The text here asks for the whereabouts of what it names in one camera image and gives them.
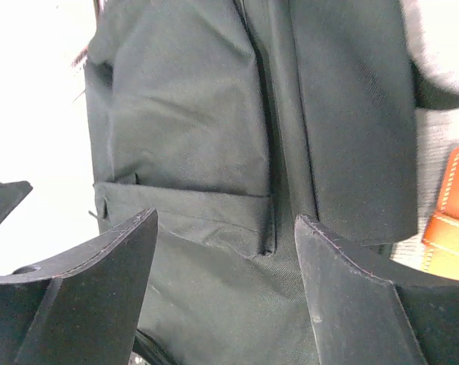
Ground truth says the black fabric backpack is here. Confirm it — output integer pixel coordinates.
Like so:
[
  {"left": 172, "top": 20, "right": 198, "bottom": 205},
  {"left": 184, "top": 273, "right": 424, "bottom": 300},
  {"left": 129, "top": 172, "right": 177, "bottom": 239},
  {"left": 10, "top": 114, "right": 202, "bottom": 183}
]
[{"left": 71, "top": 0, "right": 459, "bottom": 365}]

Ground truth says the brown leather wallet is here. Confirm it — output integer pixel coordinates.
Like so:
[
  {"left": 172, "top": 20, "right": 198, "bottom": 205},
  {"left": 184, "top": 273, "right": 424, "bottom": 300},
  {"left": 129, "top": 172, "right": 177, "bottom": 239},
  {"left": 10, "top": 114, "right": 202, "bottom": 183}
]
[{"left": 420, "top": 148, "right": 459, "bottom": 281}]

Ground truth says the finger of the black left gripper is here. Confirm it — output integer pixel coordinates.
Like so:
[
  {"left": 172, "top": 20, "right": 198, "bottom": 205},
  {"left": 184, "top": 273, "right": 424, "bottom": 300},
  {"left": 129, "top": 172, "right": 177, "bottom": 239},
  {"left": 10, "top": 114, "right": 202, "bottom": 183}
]
[{"left": 0, "top": 181, "right": 33, "bottom": 224}]

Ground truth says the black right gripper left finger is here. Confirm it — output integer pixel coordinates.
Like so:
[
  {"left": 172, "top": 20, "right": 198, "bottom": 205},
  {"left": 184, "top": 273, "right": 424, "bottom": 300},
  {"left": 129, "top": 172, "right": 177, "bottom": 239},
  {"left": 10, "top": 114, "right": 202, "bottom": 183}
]
[{"left": 0, "top": 210, "right": 157, "bottom": 364}]

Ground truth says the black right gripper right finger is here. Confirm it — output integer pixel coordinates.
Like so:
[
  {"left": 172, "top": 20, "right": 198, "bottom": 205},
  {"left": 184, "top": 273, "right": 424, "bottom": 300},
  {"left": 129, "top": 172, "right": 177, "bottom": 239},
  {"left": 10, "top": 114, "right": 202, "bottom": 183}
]
[{"left": 295, "top": 215, "right": 459, "bottom": 365}]

